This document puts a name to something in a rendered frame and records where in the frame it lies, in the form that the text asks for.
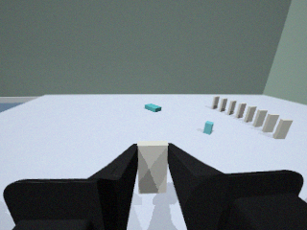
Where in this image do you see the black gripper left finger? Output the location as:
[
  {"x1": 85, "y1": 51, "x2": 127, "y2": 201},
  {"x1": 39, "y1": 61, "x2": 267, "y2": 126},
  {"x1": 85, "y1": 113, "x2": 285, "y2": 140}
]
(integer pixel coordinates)
[{"x1": 3, "y1": 144, "x2": 138, "y2": 230}]

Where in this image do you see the grey domino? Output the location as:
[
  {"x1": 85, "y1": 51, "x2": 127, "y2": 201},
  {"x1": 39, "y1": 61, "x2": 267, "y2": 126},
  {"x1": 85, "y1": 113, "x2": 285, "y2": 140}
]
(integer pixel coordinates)
[
  {"x1": 219, "y1": 98, "x2": 228, "y2": 112},
  {"x1": 137, "y1": 141, "x2": 168, "y2": 195},
  {"x1": 227, "y1": 100, "x2": 236, "y2": 115},
  {"x1": 252, "y1": 109, "x2": 268, "y2": 127},
  {"x1": 211, "y1": 96, "x2": 220, "y2": 109},
  {"x1": 236, "y1": 103, "x2": 247, "y2": 119},
  {"x1": 244, "y1": 105, "x2": 257, "y2": 123},
  {"x1": 272, "y1": 119, "x2": 293, "y2": 139},
  {"x1": 262, "y1": 114, "x2": 280, "y2": 132}
]

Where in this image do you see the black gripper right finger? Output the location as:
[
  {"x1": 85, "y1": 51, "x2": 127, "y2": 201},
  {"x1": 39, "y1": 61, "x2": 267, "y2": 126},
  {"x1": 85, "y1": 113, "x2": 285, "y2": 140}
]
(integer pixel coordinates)
[{"x1": 167, "y1": 143, "x2": 304, "y2": 230}]

